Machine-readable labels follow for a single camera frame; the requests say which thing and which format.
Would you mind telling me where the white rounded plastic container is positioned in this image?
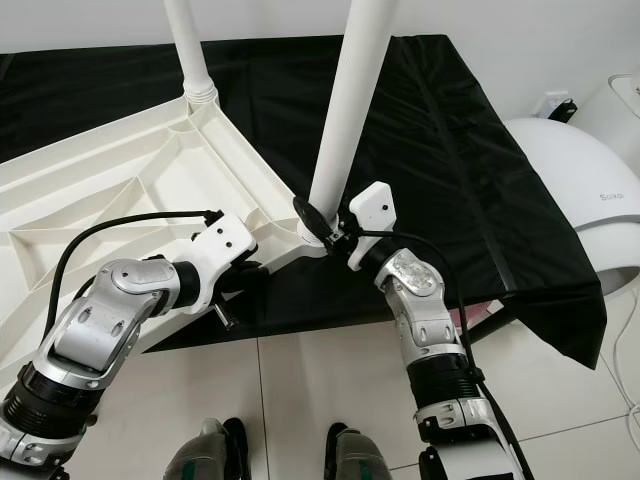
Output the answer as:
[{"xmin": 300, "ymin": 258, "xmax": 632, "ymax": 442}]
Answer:
[{"xmin": 575, "ymin": 75, "xmax": 640, "ymax": 151}]

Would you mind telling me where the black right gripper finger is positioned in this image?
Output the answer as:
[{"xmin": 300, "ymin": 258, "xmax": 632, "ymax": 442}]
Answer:
[{"xmin": 292, "ymin": 196, "xmax": 336, "ymax": 241}]

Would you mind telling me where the white plastic table leg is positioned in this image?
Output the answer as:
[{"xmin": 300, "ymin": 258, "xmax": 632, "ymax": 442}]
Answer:
[
  {"xmin": 300, "ymin": 0, "xmax": 401, "ymax": 246},
  {"xmin": 165, "ymin": 0, "xmax": 221, "ymax": 106}
]

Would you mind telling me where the grey robot right leg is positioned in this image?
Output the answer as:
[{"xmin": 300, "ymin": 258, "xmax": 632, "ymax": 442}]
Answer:
[{"xmin": 325, "ymin": 423, "xmax": 391, "ymax": 480}]

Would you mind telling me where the black tablecloth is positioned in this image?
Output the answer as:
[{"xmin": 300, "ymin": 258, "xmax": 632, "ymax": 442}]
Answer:
[{"xmin": 0, "ymin": 35, "xmax": 609, "ymax": 369}]

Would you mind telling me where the white floor cable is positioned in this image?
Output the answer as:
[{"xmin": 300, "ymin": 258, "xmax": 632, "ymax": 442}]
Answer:
[{"xmin": 615, "ymin": 290, "xmax": 640, "ymax": 441}]

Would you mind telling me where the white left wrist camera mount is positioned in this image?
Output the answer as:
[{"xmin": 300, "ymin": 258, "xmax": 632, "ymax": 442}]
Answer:
[{"xmin": 188, "ymin": 212, "xmax": 258, "ymax": 313}]

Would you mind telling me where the white plastic table top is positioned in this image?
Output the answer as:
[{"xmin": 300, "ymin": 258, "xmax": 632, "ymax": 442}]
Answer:
[{"xmin": 0, "ymin": 95, "xmax": 333, "ymax": 401}]

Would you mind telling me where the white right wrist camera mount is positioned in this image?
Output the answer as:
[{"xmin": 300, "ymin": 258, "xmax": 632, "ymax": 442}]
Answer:
[{"xmin": 348, "ymin": 182, "xmax": 396, "ymax": 273}]

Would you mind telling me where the white round appliance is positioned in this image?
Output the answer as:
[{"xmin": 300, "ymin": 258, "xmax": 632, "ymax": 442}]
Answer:
[{"xmin": 505, "ymin": 117, "xmax": 640, "ymax": 296}]

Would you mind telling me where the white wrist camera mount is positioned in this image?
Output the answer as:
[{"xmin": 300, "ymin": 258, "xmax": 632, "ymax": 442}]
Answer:
[
  {"xmin": 348, "ymin": 182, "xmax": 396, "ymax": 273},
  {"xmin": 188, "ymin": 212, "xmax": 258, "ymax": 313}
]

